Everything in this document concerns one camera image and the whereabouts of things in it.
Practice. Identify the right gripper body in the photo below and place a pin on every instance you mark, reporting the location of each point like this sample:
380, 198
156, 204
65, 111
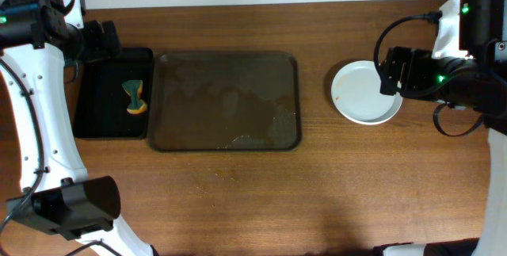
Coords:
391, 71

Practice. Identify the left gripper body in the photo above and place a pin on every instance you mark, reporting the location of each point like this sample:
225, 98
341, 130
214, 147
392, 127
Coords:
103, 39

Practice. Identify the green and yellow sponge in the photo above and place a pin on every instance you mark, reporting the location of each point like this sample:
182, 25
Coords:
134, 89

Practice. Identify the pale blue plate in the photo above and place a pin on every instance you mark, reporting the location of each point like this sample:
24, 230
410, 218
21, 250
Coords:
355, 92

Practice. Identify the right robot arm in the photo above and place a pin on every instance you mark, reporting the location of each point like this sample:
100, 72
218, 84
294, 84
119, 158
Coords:
466, 68

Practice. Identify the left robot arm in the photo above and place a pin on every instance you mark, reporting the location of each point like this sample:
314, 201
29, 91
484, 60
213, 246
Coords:
39, 39

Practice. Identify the black rectangular tray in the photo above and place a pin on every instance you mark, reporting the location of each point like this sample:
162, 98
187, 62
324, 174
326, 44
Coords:
102, 106

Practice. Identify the brown serving tray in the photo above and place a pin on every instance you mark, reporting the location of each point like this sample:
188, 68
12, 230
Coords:
225, 101

